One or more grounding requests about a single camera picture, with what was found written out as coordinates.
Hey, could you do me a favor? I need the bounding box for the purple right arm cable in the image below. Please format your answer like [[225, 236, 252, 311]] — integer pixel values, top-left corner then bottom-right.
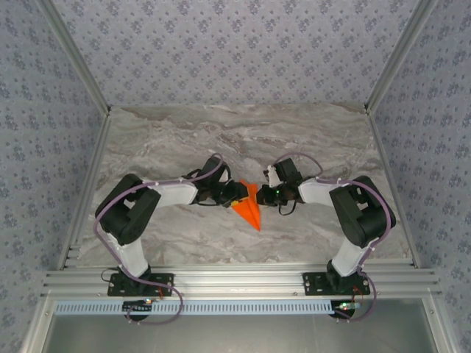
[[275, 151, 398, 324]]

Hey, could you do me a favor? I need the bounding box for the black bracket with circuit board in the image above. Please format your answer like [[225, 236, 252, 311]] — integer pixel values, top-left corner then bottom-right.
[[123, 299, 155, 316], [330, 299, 364, 318]]

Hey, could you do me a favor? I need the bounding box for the slotted grey cable duct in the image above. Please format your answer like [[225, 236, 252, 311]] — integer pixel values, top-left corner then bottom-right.
[[54, 299, 369, 317]]

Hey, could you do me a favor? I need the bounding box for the aluminium cross beam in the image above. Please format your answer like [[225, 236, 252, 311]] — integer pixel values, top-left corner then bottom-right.
[[40, 258, 442, 299]]

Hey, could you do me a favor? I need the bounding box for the aluminium table side rail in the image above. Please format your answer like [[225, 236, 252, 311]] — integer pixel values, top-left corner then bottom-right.
[[57, 110, 113, 271], [366, 110, 421, 269]]

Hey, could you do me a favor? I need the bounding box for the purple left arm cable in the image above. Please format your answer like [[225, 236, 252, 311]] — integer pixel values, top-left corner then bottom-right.
[[94, 152, 225, 327]]

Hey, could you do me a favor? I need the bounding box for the aluminium upright post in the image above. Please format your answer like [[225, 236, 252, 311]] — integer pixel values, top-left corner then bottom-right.
[[365, 0, 439, 115], [35, 0, 112, 115]]

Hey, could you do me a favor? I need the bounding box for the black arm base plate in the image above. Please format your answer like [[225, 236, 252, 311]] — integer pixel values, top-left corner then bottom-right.
[[107, 272, 176, 297], [301, 271, 371, 297]]

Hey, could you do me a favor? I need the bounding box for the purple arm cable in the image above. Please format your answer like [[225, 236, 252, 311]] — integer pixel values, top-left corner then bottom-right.
[[94, 152, 225, 327], [275, 151, 398, 324]]

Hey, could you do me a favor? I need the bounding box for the orange paper sheet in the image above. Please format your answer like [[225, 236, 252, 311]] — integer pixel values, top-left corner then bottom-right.
[[230, 179, 263, 232]]

